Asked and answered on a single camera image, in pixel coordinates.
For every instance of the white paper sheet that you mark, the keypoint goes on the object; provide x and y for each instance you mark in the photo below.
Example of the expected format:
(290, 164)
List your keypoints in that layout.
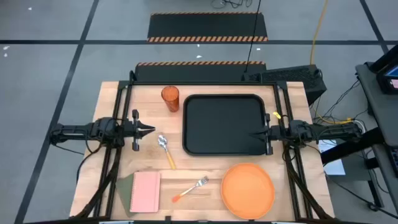
(337, 168)

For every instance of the small yellow tag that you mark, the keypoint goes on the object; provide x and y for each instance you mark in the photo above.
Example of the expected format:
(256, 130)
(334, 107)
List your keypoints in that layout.
(277, 115)

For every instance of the black computer case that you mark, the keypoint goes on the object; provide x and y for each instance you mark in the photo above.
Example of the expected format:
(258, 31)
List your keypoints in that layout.
(292, 79)

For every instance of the grey side desk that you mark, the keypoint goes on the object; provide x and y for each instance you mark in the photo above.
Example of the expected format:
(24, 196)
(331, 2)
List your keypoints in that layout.
(382, 107)

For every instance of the black aluminium table frame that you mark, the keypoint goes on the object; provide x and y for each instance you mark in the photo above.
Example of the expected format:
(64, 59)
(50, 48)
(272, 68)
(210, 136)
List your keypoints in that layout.
(202, 83)

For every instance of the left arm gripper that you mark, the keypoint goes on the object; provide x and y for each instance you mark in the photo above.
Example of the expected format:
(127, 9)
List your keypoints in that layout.
(135, 130)

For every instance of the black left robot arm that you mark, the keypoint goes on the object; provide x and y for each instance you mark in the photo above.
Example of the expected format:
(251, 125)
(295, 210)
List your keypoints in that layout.
(77, 130)

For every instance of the green cloth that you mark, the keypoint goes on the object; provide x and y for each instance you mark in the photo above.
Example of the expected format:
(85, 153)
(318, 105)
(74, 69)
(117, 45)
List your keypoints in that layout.
(124, 190)

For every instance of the black rectangular tray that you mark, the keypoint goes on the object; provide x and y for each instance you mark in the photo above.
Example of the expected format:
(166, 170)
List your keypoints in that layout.
(224, 124)

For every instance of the orange faceted plastic cup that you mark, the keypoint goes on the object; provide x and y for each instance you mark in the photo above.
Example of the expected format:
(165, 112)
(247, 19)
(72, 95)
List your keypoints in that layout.
(170, 99)

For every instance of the orange round plate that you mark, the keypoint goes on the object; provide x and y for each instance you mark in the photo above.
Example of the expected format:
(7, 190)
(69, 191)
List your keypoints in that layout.
(247, 190)

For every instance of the black mat with hazard stripes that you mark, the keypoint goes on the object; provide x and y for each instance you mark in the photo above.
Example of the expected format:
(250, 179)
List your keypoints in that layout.
(199, 72)
(206, 26)

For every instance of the black screen device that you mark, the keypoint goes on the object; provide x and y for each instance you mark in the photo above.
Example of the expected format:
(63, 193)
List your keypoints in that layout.
(387, 80)

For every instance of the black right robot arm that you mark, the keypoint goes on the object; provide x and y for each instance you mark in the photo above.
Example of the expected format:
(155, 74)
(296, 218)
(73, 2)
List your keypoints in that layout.
(323, 132)

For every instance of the pink spiral notebook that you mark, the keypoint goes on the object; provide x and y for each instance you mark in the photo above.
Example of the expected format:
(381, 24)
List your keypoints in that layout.
(145, 192)

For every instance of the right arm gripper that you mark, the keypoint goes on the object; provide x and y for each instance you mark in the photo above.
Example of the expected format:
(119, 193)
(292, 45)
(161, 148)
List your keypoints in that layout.
(269, 133)

